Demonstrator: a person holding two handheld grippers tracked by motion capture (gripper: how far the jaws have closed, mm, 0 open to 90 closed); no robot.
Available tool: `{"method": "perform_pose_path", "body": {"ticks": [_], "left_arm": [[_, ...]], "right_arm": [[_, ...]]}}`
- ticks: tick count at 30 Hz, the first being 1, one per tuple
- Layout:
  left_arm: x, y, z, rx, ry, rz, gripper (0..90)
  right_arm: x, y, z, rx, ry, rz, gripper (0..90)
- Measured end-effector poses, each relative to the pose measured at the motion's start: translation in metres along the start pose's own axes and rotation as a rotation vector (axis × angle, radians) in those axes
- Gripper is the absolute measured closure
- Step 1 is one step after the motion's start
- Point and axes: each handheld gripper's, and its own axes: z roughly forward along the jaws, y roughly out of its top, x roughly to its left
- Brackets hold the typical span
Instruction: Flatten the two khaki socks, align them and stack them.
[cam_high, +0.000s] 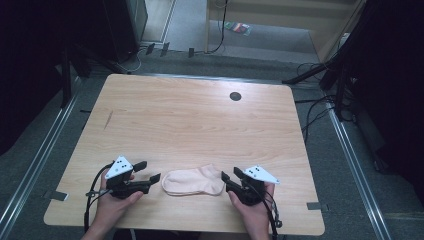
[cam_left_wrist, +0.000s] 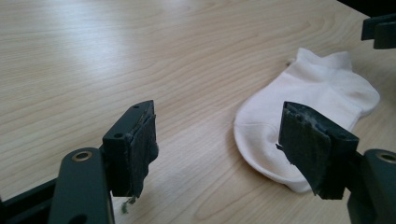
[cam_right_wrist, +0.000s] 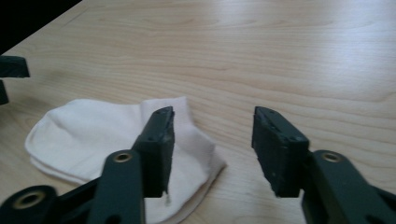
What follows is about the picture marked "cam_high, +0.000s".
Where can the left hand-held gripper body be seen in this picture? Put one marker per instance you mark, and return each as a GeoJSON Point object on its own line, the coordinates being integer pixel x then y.
{"type": "Point", "coordinates": [118, 181]}

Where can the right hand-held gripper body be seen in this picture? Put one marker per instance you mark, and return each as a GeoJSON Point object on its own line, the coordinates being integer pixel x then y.
{"type": "Point", "coordinates": [253, 186]}

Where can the person's left hand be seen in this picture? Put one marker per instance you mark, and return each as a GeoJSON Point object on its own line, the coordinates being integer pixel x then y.
{"type": "Point", "coordinates": [111, 208]}

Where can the person's right hand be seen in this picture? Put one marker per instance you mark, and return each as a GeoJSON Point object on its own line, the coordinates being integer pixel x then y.
{"type": "Point", "coordinates": [255, 215]}

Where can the person's legs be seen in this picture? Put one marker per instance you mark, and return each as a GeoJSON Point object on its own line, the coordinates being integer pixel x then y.
{"type": "Point", "coordinates": [166, 236]}

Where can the grey tape strip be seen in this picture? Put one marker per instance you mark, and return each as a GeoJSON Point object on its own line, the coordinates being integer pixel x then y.
{"type": "Point", "coordinates": [55, 195]}
{"type": "Point", "coordinates": [316, 206]}

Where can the black round table grommet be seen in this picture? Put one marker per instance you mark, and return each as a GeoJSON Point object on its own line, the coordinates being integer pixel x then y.
{"type": "Point", "coordinates": [235, 96]}

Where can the black metal stand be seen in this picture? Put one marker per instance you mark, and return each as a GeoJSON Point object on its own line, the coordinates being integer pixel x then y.
{"type": "Point", "coordinates": [66, 80]}

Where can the black tripod stand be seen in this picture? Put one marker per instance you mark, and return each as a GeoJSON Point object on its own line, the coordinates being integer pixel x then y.
{"type": "Point", "coordinates": [306, 75]}

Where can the small black plug adapter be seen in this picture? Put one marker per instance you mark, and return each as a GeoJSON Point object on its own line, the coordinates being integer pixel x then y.
{"type": "Point", "coordinates": [191, 52]}

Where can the black cabinet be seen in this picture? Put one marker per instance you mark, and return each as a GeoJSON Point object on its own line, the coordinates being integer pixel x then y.
{"type": "Point", "coordinates": [123, 26]}

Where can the colourful packet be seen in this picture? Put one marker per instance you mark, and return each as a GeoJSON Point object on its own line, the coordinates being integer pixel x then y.
{"type": "Point", "coordinates": [238, 28]}

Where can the dark curtain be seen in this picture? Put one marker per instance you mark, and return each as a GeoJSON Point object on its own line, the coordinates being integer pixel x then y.
{"type": "Point", "coordinates": [26, 66]}
{"type": "Point", "coordinates": [396, 83]}

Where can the beige wooden partition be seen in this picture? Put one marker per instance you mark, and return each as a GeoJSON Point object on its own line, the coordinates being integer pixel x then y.
{"type": "Point", "coordinates": [266, 13]}

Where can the aluminium floor rail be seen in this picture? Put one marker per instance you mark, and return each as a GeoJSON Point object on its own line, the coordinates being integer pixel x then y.
{"type": "Point", "coordinates": [33, 166]}
{"type": "Point", "coordinates": [354, 160]}

